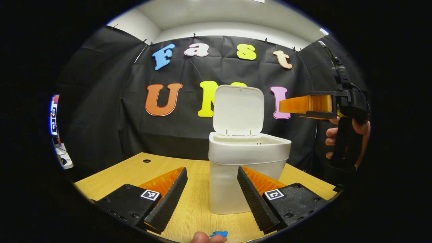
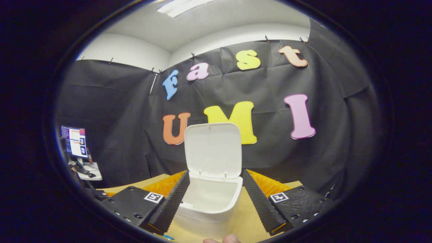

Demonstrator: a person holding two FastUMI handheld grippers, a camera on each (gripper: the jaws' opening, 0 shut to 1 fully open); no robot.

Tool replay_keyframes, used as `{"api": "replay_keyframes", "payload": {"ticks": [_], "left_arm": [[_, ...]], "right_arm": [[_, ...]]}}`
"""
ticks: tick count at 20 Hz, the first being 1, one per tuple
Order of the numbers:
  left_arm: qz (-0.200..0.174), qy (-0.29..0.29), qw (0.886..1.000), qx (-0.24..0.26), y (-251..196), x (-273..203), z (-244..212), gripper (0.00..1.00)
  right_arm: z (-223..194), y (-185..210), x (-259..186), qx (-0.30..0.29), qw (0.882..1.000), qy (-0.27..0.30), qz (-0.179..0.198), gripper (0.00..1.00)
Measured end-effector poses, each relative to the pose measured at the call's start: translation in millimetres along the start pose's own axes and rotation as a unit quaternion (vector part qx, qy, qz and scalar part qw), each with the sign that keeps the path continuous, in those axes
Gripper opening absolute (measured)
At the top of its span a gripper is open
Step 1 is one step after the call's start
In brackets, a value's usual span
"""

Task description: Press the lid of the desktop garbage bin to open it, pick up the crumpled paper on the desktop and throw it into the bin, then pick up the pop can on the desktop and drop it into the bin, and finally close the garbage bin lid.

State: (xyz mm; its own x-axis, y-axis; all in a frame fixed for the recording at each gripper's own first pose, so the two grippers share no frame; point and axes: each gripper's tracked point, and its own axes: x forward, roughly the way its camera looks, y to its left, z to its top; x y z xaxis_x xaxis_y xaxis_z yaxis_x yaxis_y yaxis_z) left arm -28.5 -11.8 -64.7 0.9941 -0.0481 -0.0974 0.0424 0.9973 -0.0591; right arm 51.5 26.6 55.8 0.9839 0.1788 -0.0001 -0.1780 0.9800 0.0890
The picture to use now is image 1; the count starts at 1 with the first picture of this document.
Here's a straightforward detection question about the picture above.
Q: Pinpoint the white side table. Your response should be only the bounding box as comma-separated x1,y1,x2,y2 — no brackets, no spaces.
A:
54,142,74,170

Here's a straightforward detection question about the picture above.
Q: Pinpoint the black backdrop cloth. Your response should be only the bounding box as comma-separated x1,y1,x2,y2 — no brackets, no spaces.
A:
56,25,370,183

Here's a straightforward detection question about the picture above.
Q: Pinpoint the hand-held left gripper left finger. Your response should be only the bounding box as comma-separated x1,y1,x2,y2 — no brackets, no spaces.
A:
89,167,188,236

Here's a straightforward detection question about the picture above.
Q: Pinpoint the wooden desktop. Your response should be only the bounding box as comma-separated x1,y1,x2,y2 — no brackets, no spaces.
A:
74,153,338,243

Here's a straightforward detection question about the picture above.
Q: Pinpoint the white desktop garbage bin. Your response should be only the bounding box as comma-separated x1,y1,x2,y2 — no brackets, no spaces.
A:
208,84,292,215

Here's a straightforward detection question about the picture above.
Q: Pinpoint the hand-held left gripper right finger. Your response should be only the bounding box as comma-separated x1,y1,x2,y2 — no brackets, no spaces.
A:
237,166,328,235

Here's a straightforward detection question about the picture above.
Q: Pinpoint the computer monitor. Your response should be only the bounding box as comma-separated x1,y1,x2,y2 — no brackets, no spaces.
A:
50,95,60,136

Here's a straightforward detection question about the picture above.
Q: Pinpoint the row of small cloth clips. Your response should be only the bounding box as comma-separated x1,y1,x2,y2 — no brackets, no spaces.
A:
111,23,301,53

